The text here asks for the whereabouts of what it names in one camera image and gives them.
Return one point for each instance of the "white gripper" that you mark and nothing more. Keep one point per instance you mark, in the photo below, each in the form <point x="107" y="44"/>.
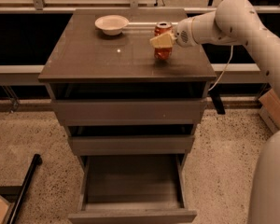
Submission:
<point x="183" y="32"/>

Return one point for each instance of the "red coke can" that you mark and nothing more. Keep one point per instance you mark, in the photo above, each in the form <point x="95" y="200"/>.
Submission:
<point x="162" y="27"/>

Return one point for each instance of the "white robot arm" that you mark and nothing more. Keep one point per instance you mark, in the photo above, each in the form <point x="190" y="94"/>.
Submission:
<point x="236" y="22"/>

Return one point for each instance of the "grey top drawer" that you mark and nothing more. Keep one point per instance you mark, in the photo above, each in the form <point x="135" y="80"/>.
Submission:
<point x="123" y="112"/>

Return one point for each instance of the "grey drawer cabinet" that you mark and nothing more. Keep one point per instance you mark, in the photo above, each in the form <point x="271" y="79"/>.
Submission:
<point x="88" y="65"/>

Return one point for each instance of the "grey middle drawer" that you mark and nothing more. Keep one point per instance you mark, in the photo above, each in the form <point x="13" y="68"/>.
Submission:
<point x="129" y="145"/>

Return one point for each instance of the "grey open bottom drawer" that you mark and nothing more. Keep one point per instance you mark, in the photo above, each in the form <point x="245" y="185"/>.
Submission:
<point x="132" y="189"/>

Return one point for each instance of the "white bowl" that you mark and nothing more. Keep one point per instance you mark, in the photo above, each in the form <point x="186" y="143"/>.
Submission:
<point x="111" y="24"/>

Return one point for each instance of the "black table leg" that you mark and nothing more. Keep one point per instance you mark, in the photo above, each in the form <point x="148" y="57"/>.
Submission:
<point x="217" y="102"/>

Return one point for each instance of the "cardboard box right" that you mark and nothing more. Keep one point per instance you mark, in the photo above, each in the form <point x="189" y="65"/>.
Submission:
<point x="270" y="110"/>

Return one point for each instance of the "black pole on floor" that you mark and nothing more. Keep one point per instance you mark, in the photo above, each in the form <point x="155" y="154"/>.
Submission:
<point x="36" y="161"/>

